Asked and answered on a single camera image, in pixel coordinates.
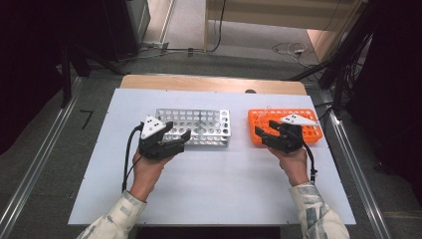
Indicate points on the dark curtain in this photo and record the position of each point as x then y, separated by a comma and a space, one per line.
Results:
26, 49
394, 83

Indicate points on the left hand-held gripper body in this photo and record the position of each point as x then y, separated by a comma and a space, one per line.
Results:
156, 146

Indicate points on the power strip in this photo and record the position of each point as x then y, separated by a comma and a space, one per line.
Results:
154, 46

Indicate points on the white board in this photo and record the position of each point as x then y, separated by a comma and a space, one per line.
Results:
215, 189

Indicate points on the orange plastic test tube rack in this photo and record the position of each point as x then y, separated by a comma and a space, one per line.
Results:
265, 118

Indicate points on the silver metal test tube rack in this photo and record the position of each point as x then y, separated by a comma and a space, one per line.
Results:
205, 127

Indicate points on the light wooden furniture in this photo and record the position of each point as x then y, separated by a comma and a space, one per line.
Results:
265, 11

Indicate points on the person's left hand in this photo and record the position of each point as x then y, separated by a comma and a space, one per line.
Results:
149, 176

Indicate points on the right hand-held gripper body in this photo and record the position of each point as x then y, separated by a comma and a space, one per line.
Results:
287, 139

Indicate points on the clear test tube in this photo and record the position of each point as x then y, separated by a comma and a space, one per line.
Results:
265, 113

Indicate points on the person's right hand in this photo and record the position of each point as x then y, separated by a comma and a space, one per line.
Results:
293, 166

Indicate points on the wooden table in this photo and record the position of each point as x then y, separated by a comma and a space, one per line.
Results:
205, 83

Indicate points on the dark cabinet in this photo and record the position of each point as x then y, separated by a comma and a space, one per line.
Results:
127, 26

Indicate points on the aluminium floor rail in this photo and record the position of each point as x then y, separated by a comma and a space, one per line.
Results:
36, 159
361, 189

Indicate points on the black metal stand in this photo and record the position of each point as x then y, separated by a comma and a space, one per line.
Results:
66, 76
338, 59

